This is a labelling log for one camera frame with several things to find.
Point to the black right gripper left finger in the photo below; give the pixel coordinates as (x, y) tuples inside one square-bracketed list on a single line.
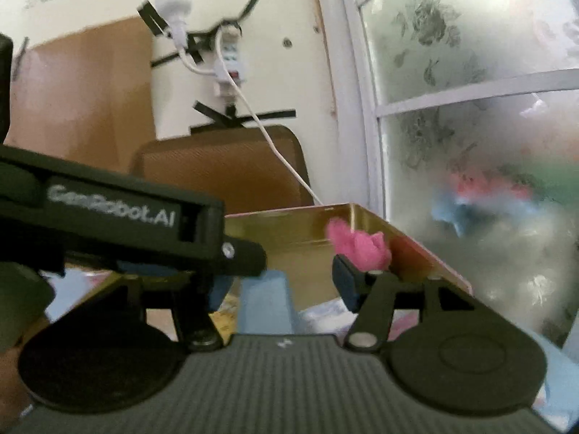
[(190, 299)]

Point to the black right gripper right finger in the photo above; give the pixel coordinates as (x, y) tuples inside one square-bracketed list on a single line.
[(374, 296)]

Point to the pink soft toy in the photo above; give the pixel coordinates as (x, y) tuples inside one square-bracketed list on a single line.
[(367, 252)]

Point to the blue folded cloth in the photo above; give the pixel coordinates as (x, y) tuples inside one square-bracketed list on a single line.
[(266, 306)]

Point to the pink gold storage box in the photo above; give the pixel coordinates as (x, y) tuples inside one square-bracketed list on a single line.
[(296, 244)]

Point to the brown chair back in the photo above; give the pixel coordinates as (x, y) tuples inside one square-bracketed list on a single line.
[(235, 165)]

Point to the blue pig cartoon mat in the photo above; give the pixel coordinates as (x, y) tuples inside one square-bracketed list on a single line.
[(557, 401)]

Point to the white plug adapter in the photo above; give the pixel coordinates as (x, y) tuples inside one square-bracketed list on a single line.
[(175, 14)]

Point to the white power strip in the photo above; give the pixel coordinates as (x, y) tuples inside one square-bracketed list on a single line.
[(229, 68)]

